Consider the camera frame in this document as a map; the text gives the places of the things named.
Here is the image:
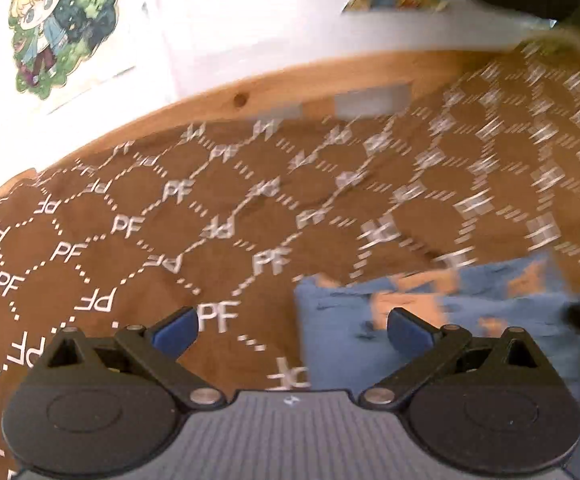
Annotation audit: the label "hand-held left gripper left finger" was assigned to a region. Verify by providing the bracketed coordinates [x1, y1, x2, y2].
[44, 306, 227, 409]

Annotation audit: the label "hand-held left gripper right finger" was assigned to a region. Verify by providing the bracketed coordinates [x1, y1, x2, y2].
[359, 307, 554, 409]

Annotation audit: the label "blue pants with orange print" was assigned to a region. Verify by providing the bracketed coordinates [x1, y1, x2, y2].
[294, 254, 580, 403]

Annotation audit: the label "brown patterned blanket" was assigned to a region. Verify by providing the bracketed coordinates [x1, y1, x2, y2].
[0, 40, 580, 480]

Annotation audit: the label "blond cartoon figure wall poster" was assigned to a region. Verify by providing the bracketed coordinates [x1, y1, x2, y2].
[8, 0, 138, 113]

